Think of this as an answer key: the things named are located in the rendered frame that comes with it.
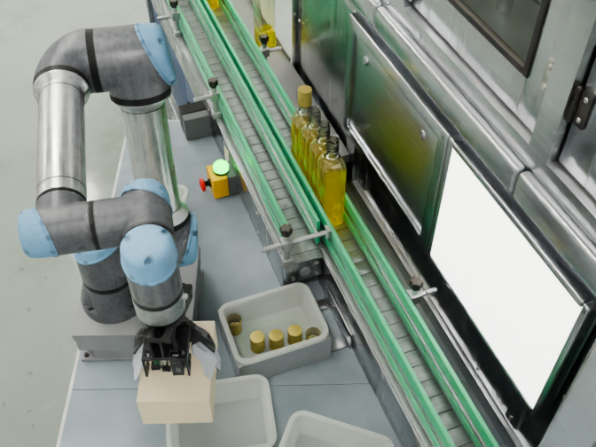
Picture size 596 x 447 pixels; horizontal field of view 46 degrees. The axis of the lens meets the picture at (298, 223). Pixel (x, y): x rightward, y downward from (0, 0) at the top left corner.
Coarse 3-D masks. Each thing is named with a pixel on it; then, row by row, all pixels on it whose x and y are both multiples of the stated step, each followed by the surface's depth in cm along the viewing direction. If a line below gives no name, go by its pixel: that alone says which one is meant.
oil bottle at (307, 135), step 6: (306, 126) 171; (306, 132) 170; (312, 132) 170; (306, 138) 170; (312, 138) 170; (306, 144) 171; (306, 150) 173; (306, 156) 174; (306, 162) 176; (306, 168) 177; (306, 174) 178
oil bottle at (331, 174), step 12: (324, 156) 164; (324, 168) 163; (336, 168) 163; (324, 180) 165; (336, 180) 166; (324, 192) 168; (336, 192) 169; (324, 204) 170; (336, 204) 172; (336, 216) 175
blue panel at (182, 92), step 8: (160, 24) 284; (168, 40) 274; (176, 64) 268; (176, 72) 274; (184, 80) 260; (176, 88) 286; (184, 88) 265; (176, 96) 293; (184, 96) 270; (192, 96) 251; (176, 104) 299; (184, 104) 276
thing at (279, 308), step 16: (288, 288) 169; (304, 288) 169; (224, 304) 166; (240, 304) 167; (256, 304) 169; (272, 304) 171; (288, 304) 173; (304, 304) 171; (224, 320) 163; (256, 320) 171; (272, 320) 171; (288, 320) 171; (304, 320) 171; (320, 320) 163; (240, 336) 168; (304, 336) 168; (320, 336) 160; (240, 352) 165; (272, 352) 157
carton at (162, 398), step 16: (192, 368) 121; (144, 384) 119; (160, 384) 119; (176, 384) 119; (192, 384) 119; (208, 384) 119; (144, 400) 117; (160, 400) 117; (176, 400) 117; (192, 400) 117; (208, 400) 117; (144, 416) 120; (160, 416) 121; (176, 416) 121; (192, 416) 121; (208, 416) 121
